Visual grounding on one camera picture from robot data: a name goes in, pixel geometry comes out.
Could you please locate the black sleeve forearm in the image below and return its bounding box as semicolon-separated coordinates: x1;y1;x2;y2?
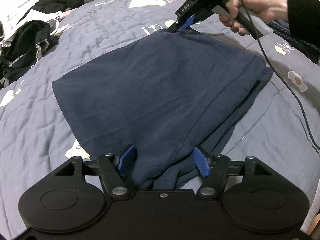
287;0;319;47

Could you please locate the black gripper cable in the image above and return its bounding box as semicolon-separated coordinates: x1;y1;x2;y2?
229;0;320;152

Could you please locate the person's right hand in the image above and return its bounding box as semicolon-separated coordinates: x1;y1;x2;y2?
219;0;288;36

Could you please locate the navy blue t-shirt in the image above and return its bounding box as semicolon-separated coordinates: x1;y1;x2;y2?
52;29;272;190

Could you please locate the black jacket on bed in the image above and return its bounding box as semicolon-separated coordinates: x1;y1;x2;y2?
18;0;84;23

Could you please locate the black and white clothes pile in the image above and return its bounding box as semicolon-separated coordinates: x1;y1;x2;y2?
1;10;64;88

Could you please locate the stack of folded clothes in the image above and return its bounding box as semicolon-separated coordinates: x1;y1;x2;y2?
268;20;319;64

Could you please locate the grey blue patterned quilt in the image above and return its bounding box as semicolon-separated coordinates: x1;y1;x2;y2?
1;0;319;239

